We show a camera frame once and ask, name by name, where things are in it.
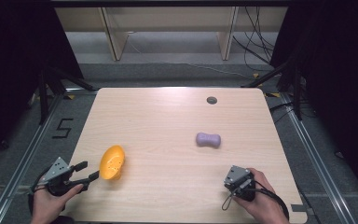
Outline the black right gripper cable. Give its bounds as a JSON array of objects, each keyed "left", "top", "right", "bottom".
[{"left": 253, "top": 180, "right": 291, "bottom": 221}]

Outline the thin grey cord loop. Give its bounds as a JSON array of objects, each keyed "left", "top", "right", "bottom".
[{"left": 220, "top": 188, "right": 238, "bottom": 212}]

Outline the bundle of black cables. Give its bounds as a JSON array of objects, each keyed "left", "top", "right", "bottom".
[{"left": 231, "top": 7, "right": 277, "bottom": 73}]

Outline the black curtain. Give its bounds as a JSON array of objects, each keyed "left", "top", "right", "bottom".
[
  {"left": 269, "top": 0, "right": 358, "bottom": 200},
  {"left": 0, "top": 0, "right": 85, "bottom": 171}
]

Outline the orange perforated soap dish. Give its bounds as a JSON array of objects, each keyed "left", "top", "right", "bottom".
[{"left": 99, "top": 145, "right": 126, "bottom": 181}]

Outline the light wooden shelf unit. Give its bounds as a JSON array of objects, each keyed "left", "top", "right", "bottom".
[{"left": 54, "top": 7, "right": 289, "bottom": 62}]

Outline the grey tape strip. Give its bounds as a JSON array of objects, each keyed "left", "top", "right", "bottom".
[{"left": 290, "top": 203, "right": 308, "bottom": 215}]

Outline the black metal stand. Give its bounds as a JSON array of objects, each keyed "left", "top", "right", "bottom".
[
  {"left": 37, "top": 65, "right": 97, "bottom": 126},
  {"left": 241, "top": 52, "right": 306, "bottom": 121}
]

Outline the person's right hand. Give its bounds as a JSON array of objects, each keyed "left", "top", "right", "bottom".
[{"left": 232, "top": 167, "right": 289, "bottom": 224}]

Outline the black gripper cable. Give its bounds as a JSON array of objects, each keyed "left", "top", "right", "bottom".
[
  {"left": 27, "top": 166, "right": 54, "bottom": 216},
  {"left": 253, "top": 180, "right": 291, "bottom": 221}
]

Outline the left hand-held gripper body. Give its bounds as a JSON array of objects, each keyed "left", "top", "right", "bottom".
[{"left": 37, "top": 156, "right": 77, "bottom": 197}]

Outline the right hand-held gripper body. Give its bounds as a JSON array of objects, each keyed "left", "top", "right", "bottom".
[{"left": 223, "top": 164, "right": 257, "bottom": 202}]

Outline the person's left hand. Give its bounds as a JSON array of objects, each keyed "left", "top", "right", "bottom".
[{"left": 30, "top": 183, "right": 85, "bottom": 224}]

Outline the purple soap bar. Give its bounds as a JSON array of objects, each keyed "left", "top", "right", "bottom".
[{"left": 195, "top": 132, "right": 222, "bottom": 149}]

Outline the metal floor rail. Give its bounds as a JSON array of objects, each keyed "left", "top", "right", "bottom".
[
  {"left": 265, "top": 91, "right": 357, "bottom": 224},
  {"left": 0, "top": 88, "right": 98, "bottom": 224}
]

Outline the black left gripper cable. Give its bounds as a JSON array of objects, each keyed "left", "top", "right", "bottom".
[{"left": 27, "top": 166, "right": 54, "bottom": 216}]

